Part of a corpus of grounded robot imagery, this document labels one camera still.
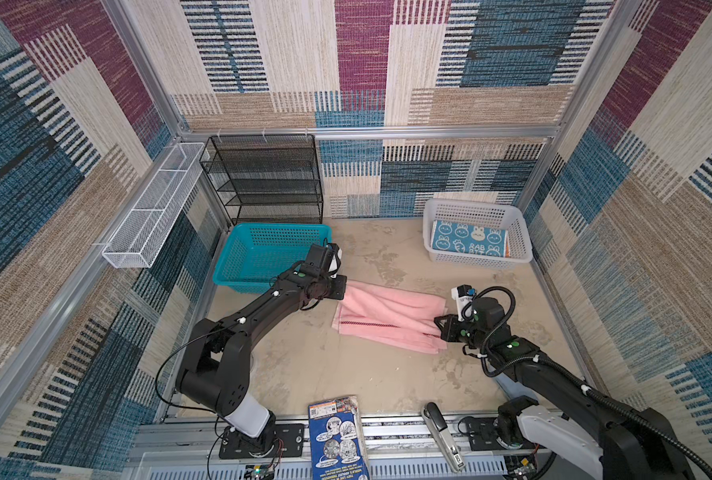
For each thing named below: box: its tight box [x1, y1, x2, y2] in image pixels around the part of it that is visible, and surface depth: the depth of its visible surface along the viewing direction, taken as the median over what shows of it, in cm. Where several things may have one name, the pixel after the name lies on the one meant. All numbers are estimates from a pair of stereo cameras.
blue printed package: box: [308, 395, 370, 480], surface depth 73 cm
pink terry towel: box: [332, 280, 448, 354], surface depth 91 cm
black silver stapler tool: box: [422, 402, 466, 473], surface depth 72 cm
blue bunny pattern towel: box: [431, 220, 511, 257], surface depth 113 cm
